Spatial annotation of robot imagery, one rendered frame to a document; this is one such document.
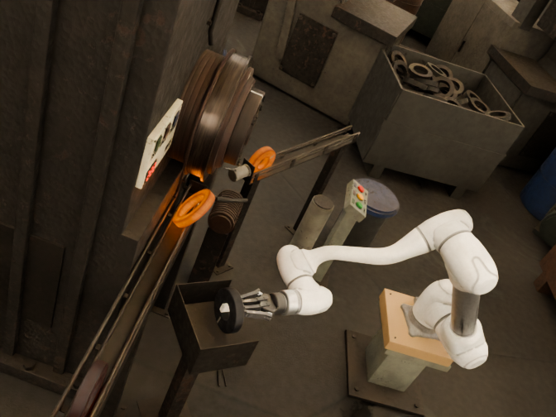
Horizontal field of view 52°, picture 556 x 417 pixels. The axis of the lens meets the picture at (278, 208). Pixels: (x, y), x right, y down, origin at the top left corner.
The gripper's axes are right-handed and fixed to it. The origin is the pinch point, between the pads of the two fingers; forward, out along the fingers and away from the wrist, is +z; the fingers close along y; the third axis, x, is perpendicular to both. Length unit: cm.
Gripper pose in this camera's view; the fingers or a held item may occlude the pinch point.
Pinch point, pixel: (231, 307)
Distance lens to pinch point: 196.1
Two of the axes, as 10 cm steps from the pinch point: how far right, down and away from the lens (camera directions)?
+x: 3.8, -7.3, -5.6
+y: -3.9, -6.8, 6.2
